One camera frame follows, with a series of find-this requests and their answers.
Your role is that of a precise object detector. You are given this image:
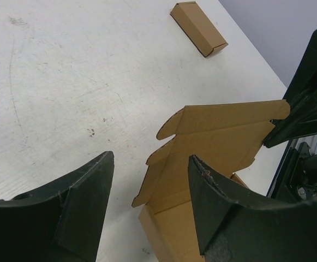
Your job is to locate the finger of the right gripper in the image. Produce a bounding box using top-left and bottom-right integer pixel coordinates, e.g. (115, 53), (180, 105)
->
(264, 29), (317, 148)

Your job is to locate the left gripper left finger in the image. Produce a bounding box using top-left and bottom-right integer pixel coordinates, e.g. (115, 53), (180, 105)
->
(0, 151), (114, 261)

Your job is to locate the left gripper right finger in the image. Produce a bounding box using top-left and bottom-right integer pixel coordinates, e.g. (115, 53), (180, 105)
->
(188, 155), (317, 261)

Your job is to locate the small folded cardboard box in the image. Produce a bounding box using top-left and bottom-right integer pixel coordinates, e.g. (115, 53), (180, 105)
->
(170, 2), (228, 57)

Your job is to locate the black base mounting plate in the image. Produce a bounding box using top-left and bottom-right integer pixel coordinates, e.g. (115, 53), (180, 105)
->
(266, 140), (317, 203)

